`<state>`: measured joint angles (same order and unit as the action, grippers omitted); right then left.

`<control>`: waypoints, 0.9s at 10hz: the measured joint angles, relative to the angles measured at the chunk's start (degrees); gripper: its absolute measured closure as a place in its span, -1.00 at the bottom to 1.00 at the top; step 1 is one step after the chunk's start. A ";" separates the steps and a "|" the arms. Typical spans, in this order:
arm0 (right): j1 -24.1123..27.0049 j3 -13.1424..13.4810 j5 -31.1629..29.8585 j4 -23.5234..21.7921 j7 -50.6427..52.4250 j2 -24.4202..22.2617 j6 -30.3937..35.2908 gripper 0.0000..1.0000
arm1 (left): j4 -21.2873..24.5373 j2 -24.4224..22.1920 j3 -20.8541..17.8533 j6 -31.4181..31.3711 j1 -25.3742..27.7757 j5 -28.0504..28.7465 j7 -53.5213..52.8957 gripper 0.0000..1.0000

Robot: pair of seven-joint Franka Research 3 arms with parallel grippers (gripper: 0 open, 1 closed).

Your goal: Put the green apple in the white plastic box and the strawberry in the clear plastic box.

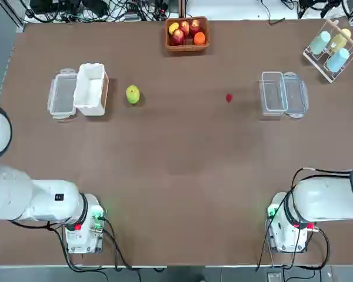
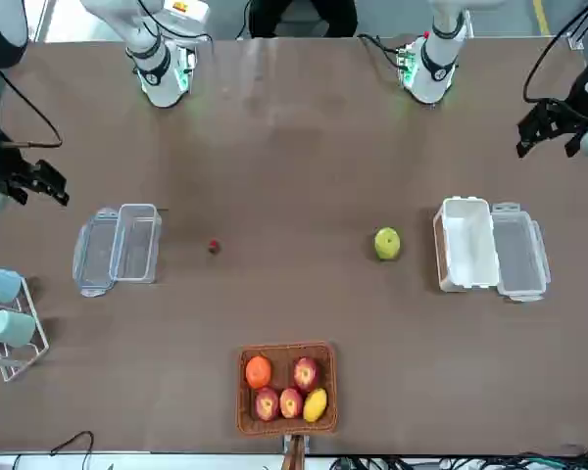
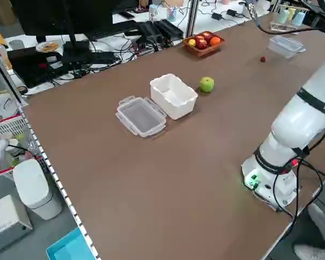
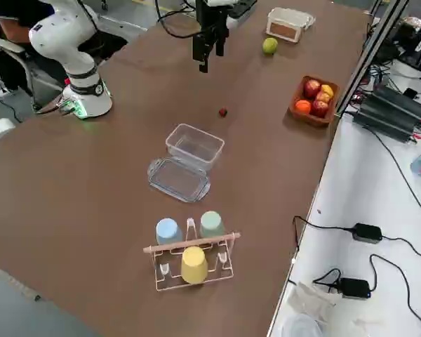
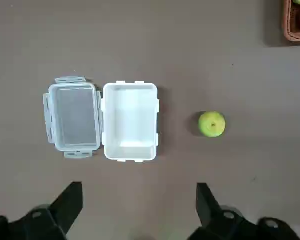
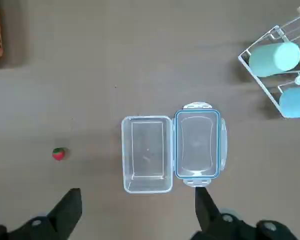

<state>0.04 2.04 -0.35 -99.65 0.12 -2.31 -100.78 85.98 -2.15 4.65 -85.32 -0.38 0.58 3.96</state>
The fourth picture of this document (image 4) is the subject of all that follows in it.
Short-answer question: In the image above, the aluminium frame post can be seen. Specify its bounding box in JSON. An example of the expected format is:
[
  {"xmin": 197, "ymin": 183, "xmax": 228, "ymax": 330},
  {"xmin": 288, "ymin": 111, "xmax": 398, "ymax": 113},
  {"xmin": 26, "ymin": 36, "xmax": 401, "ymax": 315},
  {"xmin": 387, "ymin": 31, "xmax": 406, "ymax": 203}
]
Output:
[{"xmin": 333, "ymin": 0, "xmax": 410, "ymax": 117}]

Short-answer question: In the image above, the brown fruit basket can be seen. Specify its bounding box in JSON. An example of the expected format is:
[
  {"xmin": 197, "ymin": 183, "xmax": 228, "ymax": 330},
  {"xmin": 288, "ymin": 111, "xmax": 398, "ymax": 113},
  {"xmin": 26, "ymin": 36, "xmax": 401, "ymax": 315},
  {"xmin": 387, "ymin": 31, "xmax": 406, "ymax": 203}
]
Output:
[{"xmin": 288, "ymin": 75, "xmax": 340, "ymax": 128}]

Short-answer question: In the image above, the clear plastic box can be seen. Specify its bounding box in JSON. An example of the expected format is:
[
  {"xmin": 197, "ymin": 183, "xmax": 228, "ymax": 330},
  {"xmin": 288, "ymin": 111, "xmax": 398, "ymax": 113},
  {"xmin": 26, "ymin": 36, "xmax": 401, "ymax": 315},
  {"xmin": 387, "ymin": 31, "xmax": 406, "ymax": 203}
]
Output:
[{"xmin": 165, "ymin": 123, "xmax": 226, "ymax": 172}]

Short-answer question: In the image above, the white plastic box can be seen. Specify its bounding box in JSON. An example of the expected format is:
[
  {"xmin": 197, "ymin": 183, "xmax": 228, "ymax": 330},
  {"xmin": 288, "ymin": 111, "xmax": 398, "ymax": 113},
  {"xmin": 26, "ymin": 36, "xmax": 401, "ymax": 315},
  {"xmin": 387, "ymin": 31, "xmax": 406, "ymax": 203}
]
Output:
[{"xmin": 265, "ymin": 7, "xmax": 317, "ymax": 45}]

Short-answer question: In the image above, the green cup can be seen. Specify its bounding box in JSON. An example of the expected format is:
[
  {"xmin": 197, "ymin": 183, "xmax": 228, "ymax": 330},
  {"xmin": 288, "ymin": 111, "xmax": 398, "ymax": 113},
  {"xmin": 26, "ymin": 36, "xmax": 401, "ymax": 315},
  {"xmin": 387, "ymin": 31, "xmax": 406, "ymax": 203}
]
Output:
[{"xmin": 199, "ymin": 210, "xmax": 227, "ymax": 238}]

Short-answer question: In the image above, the person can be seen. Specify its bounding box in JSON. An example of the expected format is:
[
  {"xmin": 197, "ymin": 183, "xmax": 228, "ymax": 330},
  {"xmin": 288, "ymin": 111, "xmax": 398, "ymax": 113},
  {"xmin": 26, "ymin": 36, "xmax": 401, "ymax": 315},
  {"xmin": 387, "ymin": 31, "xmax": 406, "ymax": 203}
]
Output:
[{"xmin": 0, "ymin": 0, "xmax": 34, "ymax": 93}]

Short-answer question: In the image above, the clear round lid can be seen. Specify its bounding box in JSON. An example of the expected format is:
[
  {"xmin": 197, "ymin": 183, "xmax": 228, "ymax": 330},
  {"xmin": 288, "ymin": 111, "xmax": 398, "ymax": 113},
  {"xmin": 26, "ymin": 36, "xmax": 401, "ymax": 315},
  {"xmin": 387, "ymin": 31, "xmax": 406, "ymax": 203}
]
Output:
[{"xmin": 279, "ymin": 313, "xmax": 324, "ymax": 337}]

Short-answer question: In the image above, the yellow cup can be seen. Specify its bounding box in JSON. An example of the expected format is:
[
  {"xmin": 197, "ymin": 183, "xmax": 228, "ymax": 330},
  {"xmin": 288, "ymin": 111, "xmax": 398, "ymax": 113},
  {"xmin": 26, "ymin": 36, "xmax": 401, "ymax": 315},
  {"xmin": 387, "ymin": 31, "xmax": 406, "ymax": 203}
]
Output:
[{"xmin": 180, "ymin": 246, "xmax": 209, "ymax": 285}]

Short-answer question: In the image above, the orange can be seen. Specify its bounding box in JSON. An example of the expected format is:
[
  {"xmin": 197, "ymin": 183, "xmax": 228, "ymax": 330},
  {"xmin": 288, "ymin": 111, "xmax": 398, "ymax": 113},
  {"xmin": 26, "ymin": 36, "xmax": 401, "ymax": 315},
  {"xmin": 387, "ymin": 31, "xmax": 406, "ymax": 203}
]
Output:
[{"xmin": 294, "ymin": 100, "xmax": 312, "ymax": 116}]

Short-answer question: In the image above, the white monitor base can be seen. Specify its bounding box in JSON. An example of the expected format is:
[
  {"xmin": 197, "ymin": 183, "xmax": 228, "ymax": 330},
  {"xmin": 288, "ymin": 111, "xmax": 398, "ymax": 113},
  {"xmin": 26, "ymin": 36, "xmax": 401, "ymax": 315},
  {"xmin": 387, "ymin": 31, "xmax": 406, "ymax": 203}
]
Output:
[{"xmin": 389, "ymin": 58, "xmax": 421, "ymax": 81}]

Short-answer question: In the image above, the black oblong device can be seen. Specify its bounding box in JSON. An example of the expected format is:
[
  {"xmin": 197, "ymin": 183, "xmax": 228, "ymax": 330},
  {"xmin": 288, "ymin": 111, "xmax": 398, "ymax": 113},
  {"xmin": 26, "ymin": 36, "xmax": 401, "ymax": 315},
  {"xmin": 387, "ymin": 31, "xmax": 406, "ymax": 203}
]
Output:
[{"xmin": 227, "ymin": 0, "xmax": 259, "ymax": 19}]

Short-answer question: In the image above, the crumpled plastic bag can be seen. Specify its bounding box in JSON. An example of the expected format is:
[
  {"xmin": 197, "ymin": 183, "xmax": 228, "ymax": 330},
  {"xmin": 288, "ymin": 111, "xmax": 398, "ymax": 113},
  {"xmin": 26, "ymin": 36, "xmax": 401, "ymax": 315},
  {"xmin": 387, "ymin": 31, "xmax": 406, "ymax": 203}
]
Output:
[{"xmin": 286, "ymin": 280, "xmax": 344, "ymax": 326}]

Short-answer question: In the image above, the grey office chair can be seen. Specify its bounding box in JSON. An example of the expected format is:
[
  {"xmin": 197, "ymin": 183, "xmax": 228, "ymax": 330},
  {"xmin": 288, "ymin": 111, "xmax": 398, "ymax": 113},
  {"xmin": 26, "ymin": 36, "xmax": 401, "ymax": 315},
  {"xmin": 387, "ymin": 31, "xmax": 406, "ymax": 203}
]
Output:
[{"xmin": 0, "ymin": 37, "xmax": 66, "ymax": 108}]

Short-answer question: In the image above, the clear plastic lid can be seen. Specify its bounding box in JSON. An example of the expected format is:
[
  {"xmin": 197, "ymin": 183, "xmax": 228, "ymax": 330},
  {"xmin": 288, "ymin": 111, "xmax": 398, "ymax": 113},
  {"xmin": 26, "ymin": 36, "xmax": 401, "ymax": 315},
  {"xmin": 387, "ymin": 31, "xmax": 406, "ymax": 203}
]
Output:
[{"xmin": 147, "ymin": 157, "xmax": 211, "ymax": 204}]

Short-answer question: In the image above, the black power supply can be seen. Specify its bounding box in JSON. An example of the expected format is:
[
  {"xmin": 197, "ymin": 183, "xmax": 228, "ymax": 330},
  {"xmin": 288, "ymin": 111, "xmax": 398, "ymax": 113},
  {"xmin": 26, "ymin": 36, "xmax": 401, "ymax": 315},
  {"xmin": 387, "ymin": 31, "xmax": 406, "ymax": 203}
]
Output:
[
  {"xmin": 352, "ymin": 107, "xmax": 417, "ymax": 143},
  {"xmin": 370, "ymin": 84, "xmax": 421, "ymax": 124}
]

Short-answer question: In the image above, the pink wire cup rack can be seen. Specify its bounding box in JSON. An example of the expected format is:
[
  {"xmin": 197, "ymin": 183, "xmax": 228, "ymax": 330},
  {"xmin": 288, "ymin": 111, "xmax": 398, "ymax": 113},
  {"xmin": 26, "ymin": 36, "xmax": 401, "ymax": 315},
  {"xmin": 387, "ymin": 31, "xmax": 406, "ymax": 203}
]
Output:
[{"xmin": 142, "ymin": 217, "xmax": 242, "ymax": 293}]

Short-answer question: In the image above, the black power adapter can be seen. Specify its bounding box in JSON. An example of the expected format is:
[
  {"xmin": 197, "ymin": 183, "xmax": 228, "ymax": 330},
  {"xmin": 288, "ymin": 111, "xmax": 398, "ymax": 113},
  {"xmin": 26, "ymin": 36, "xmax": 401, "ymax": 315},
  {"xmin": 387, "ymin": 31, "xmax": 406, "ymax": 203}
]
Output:
[
  {"xmin": 352, "ymin": 223, "xmax": 384, "ymax": 245},
  {"xmin": 339, "ymin": 277, "xmax": 372, "ymax": 300}
]

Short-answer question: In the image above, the blue cup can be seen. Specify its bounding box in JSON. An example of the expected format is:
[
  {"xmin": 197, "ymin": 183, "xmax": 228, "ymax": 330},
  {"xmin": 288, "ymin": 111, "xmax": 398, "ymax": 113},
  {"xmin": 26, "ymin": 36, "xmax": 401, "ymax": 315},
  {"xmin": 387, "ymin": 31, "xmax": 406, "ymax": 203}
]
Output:
[{"xmin": 155, "ymin": 218, "xmax": 184, "ymax": 246}]

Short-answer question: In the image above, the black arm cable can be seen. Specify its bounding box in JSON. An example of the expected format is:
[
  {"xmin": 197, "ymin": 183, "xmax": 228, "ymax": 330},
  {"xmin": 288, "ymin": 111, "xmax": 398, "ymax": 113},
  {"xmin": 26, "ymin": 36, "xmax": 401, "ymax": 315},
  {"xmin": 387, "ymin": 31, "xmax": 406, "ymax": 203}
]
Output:
[{"xmin": 154, "ymin": 0, "xmax": 201, "ymax": 40}]

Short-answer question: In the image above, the green apple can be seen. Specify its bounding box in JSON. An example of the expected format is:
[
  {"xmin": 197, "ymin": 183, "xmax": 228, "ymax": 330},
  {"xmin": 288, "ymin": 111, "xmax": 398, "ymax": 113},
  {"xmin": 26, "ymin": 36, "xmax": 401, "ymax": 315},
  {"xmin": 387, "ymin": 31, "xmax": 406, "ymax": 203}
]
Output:
[{"xmin": 262, "ymin": 37, "xmax": 279, "ymax": 56}]

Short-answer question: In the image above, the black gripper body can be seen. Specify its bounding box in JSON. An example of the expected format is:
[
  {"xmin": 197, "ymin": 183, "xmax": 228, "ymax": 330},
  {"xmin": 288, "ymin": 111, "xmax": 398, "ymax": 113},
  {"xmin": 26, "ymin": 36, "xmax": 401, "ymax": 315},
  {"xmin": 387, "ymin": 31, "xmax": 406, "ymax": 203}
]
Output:
[{"xmin": 195, "ymin": 0, "xmax": 230, "ymax": 37}]

